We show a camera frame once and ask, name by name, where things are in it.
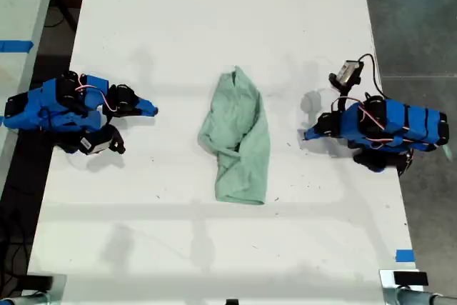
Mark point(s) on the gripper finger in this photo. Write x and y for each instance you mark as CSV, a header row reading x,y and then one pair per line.
x,y
144,103
144,111
316,129
311,136

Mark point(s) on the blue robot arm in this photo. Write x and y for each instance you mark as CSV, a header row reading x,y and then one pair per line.
x,y
403,123
53,108

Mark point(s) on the pale green T-shirt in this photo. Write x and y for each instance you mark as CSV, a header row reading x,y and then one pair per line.
x,y
239,133

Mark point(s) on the long blue tape strip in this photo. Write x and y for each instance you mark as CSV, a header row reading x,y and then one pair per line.
x,y
16,46

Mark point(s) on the pale teal tape strip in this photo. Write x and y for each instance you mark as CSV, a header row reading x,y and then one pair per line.
x,y
448,152

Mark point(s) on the grey side table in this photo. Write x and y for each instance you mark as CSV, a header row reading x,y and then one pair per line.
x,y
21,5

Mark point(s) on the square blue tape piece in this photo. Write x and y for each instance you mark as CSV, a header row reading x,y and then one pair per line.
x,y
405,255

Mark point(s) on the small black box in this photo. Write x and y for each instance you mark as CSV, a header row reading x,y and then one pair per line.
x,y
410,278
39,283

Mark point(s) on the small black clamp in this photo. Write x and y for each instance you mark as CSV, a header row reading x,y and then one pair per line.
x,y
232,301

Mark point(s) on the grey metal pipe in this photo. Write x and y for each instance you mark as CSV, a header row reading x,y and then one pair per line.
x,y
428,298
25,298

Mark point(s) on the black camera stalk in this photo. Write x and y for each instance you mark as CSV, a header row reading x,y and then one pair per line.
x,y
343,97
117,139

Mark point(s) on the black camera box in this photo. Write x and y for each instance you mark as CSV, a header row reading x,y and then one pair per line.
x,y
93,144
349,73

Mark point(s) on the white corner bracket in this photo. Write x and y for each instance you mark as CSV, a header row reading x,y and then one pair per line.
x,y
387,283

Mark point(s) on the grey corner bracket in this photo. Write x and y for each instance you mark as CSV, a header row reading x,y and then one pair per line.
x,y
57,289

